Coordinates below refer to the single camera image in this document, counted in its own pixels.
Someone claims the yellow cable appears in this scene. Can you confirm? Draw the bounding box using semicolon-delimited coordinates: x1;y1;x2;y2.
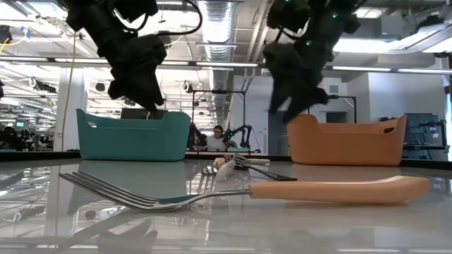
60;33;77;152

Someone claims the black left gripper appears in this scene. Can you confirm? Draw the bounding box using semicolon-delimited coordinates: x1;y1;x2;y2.
105;33;167;113

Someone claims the orange plastic bin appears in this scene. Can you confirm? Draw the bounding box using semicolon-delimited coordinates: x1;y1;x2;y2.
286;112;408;167

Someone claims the black stand frame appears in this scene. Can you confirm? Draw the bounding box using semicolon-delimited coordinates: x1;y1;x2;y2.
191;89;247;152
326;94;357;124

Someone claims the black aluminium table frame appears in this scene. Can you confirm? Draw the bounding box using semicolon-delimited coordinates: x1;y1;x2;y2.
0;150;452;169

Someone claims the black monitor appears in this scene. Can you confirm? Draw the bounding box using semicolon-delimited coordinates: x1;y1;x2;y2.
119;107;169;121

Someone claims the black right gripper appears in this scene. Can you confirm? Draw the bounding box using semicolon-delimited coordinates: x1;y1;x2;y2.
263;42;333;123

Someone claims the ceiling strip light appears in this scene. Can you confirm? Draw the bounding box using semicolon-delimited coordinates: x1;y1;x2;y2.
196;61;261;68
331;65;452;75

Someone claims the white handled fork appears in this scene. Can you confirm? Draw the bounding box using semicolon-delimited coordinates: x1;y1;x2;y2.
214;159;237;182
243;157;272;167

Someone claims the person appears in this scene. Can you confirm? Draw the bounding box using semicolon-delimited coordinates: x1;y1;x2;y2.
206;124;231;152

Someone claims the teal plastic bin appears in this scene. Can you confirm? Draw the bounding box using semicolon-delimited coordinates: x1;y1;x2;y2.
76;108;192;162

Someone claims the dark robot workstation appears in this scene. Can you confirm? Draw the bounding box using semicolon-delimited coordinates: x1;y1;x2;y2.
379;111;448;160

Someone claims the silver ventilation duct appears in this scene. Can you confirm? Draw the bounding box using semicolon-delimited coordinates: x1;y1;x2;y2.
197;0;237;91

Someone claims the orange handled fork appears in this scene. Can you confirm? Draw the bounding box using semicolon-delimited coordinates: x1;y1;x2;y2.
201;157;227;176
58;170;431;212

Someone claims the black fork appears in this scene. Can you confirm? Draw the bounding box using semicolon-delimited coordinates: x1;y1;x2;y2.
225;153;298;182

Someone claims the white column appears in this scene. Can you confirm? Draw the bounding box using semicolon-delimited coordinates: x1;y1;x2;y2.
52;67;88;152

